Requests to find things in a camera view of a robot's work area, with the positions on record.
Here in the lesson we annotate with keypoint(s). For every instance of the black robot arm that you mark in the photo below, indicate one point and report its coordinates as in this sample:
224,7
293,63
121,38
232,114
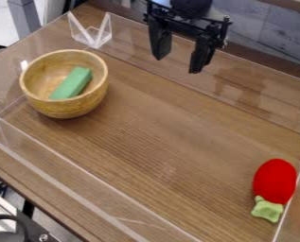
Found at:
190,18

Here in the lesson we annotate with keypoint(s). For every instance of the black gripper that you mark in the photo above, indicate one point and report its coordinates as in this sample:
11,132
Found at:
191,16

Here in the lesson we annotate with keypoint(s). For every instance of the brown wooden bowl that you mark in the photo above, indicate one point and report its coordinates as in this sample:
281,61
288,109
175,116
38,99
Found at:
46,73

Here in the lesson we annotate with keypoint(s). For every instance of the grey metal post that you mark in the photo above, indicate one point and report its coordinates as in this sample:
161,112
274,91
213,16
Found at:
24,17

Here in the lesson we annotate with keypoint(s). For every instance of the red plush strawberry toy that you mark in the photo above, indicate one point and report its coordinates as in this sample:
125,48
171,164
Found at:
273,187

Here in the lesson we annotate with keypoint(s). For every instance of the green rectangular block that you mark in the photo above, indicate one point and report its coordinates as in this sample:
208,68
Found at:
72,83

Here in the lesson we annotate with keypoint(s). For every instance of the black metal bracket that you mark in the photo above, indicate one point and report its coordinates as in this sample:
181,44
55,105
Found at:
38,234

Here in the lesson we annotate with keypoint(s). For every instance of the clear acrylic enclosure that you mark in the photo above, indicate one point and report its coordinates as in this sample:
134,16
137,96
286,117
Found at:
154,167

